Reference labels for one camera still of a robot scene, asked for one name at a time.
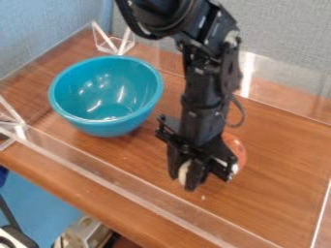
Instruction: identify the clear acrylic corner bracket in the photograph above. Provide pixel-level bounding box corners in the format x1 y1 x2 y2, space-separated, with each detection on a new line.
90 21 136 55

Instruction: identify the black chair leg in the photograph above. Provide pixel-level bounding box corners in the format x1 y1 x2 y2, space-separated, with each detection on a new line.
0 195 38 248

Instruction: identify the blue bowl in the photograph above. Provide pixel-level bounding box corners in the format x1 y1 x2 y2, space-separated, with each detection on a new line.
48 55 164 138

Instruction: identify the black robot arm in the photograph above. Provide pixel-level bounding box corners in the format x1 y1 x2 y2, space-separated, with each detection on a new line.
114 0 241 191

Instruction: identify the white device under table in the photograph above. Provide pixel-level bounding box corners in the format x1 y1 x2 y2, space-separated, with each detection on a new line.
53 215 113 248

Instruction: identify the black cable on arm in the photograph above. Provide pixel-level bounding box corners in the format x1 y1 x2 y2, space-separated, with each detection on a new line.
224 95 246 129

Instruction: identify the clear acrylic barrier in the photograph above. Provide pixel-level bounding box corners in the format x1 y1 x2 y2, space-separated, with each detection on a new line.
128 42 331 125
0 123 280 248

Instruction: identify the clear acrylic front barrier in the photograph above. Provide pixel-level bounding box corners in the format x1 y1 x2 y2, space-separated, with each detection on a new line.
0 123 280 248

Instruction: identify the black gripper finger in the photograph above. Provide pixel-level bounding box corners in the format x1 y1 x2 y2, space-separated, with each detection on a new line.
185 158 209 192
166 144 188 179

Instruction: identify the clear acrylic left bracket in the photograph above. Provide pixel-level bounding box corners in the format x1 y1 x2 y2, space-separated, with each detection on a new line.
0 95 28 151

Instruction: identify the white brown toy mushroom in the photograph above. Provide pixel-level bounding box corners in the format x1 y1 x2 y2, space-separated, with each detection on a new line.
178 132 246 185

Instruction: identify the clear acrylic back barrier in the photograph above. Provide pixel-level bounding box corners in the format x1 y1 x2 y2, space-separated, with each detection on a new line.
128 42 331 125

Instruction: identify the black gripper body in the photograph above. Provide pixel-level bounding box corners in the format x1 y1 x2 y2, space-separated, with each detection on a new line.
154 109 237 182

